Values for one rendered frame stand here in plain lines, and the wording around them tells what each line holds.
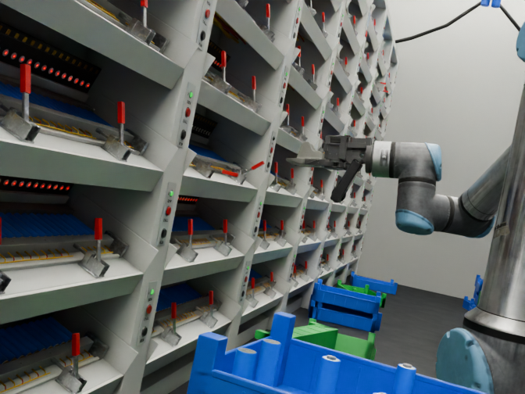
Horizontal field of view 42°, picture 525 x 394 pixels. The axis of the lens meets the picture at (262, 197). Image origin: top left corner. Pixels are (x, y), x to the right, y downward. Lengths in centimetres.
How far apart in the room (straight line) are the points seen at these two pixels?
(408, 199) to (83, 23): 94
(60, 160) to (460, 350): 74
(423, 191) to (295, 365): 95
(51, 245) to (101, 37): 32
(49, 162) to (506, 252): 76
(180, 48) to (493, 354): 77
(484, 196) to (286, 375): 95
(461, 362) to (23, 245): 74
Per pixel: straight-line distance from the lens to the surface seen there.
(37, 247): 106
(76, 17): 94
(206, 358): 58
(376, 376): 74
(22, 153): 87
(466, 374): 123
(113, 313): 130
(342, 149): 169
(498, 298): 125
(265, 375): 65
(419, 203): 163
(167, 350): 152
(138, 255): 127
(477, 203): 164
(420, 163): 166
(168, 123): 126
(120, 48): 106
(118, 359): 131
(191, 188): 143
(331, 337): 183
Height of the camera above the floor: 53
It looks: 1 degrees down
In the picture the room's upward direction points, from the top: 11 degrees clockwise
